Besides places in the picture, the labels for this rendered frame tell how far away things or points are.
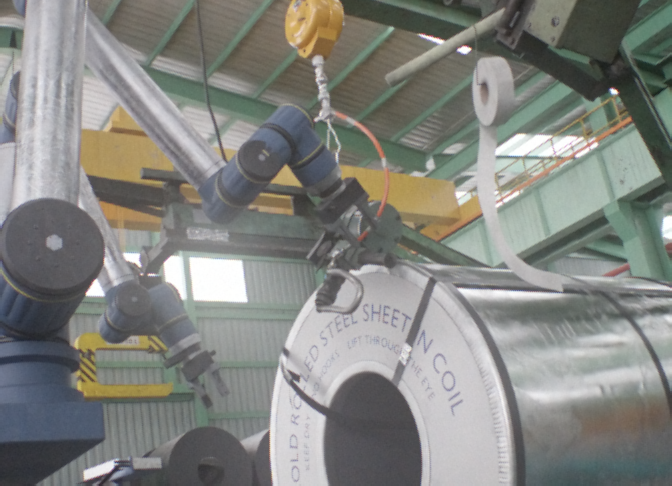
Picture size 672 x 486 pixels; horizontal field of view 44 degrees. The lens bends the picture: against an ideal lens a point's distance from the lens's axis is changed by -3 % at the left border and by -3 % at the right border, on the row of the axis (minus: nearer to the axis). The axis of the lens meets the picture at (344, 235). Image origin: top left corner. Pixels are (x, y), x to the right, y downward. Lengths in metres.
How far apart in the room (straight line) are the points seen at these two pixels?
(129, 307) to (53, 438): 0.78
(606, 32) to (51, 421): 1.45
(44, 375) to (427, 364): 1.06
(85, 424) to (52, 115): 0.62
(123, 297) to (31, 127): 0.81
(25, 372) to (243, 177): 0.65
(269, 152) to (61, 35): 0.54
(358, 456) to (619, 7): 1.67
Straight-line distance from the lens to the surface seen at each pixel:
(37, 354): 1.80
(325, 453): 2.82
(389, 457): 2.97
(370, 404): 2.86
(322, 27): 2.76
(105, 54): 2.21
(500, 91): 1.97
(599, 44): 2.02
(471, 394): 2.25
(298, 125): 2.09
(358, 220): 2.37
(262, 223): 3.38
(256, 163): 1.97
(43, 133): 1.77
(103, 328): 2.64
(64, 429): 1.77
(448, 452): 2.33
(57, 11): 1.94
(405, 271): 2.45
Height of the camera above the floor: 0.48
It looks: 21 degrees up
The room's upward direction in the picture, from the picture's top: 10 degrees counter-clockwise
